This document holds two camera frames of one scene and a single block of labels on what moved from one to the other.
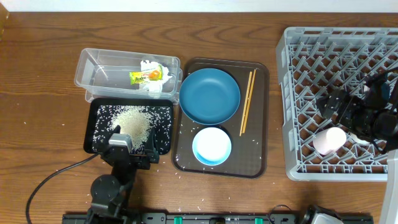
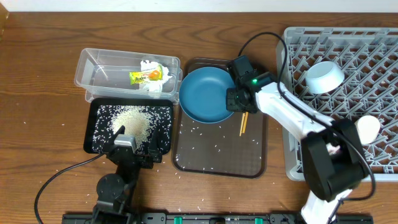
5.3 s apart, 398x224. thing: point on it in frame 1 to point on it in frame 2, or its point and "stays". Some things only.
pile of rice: (135, 121) stays
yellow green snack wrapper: (155, 74) stays
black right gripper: (343, 113) to (234, 105)
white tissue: (155, 86) stays
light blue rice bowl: (211, 146) to (324, 76)
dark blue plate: (209, 96) stays
